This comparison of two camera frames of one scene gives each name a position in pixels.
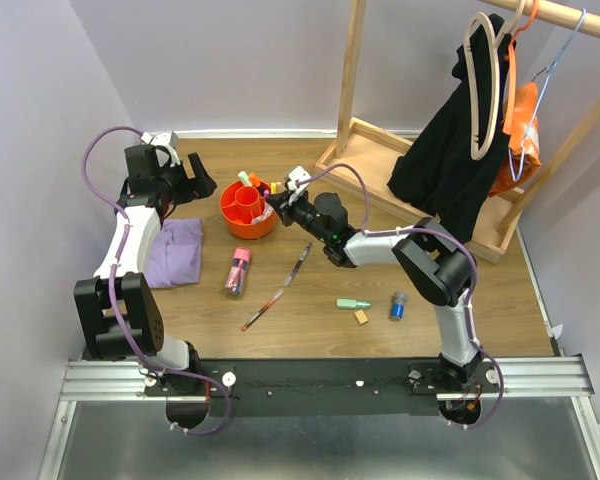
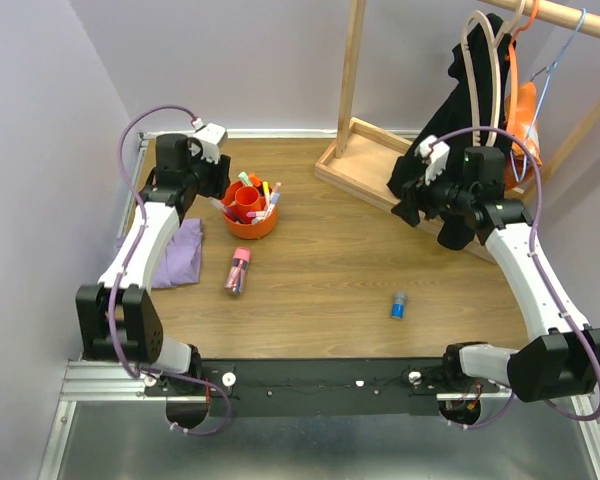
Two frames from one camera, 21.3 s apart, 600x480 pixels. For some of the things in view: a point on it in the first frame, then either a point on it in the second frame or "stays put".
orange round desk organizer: x=246 y=211 stays put
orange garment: x=524 y=146 stays put
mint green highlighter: x=244 y=178 stays put
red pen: x=262 y=310 -> x=235 y=214
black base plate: x=319 y=388 stays put
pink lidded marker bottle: x=237 y=274 stays put
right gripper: x=284 y=206 -> x=413 y=193
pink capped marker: x=268 y=209 -> x=276 y=186
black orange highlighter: x=254 y=179 stays put
